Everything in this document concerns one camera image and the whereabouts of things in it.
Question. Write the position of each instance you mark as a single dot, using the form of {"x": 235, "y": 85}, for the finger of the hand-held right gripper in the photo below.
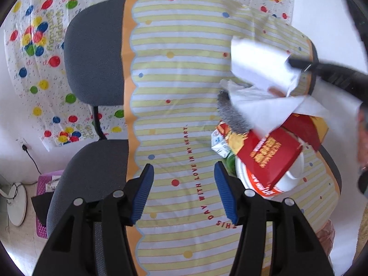
{"x": 302, "y": 63}

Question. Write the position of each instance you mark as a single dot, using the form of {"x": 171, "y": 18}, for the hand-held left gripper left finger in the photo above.
{"x": 142, "y": 195}

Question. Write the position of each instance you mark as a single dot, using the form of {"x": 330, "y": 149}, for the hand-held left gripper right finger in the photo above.
{"x": 225, "y": 195}

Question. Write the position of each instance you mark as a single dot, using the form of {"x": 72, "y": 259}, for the white paper sheet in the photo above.
{"x": 258, "y": 60}

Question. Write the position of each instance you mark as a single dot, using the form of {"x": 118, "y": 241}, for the red carton box yellow print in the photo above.
{"x": 267, "y": 155}

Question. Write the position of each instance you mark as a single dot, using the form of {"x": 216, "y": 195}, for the white paper bowl red print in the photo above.
{"x": 290, "y": 182}

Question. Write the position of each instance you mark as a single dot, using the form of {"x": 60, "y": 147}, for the person's right hand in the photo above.
{"x": 362, "y": 138}

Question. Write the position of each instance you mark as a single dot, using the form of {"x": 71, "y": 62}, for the green plastic bottle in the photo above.
{"x": 231, "y": 162}

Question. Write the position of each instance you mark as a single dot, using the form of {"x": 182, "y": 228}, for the white milk carton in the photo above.
{"x": 220, "y": 143}

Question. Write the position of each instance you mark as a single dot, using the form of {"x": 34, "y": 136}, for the white tissue paper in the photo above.
{"x": 267, "y": 109}

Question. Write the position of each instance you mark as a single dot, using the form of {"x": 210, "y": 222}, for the dark red orange carton box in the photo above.
{"x": 304, "y": 129}

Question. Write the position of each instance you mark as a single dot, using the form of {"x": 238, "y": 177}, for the grey fuzzy brush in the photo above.
{"x": 233, "y": 115}

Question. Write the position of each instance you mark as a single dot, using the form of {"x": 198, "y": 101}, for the purple plastic basket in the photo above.
{"x": 43, "y": 184}

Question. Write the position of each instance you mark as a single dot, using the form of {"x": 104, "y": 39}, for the black cloth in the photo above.
{"x": 41, "y": 207}

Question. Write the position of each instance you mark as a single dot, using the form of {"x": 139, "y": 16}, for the brownish translucent plastic bag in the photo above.
{"x": 326, "y": 235}

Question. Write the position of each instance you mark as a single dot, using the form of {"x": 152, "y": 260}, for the yellow striped dotted cloth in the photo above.
{"x": 178, "y": 92}

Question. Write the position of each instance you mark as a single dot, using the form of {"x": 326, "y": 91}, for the white round fan base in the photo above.
{"x": 17, "y": 207}

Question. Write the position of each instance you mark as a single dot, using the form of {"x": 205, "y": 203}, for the grey office chair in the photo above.
{"x": 92, "y": 63}

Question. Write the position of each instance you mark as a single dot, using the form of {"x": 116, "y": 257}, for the balloon print plastic sheet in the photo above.
{"x": 43, "y": 49}

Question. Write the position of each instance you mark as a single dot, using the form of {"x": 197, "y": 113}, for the white wall socket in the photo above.
{"x": 21, "y": 142}

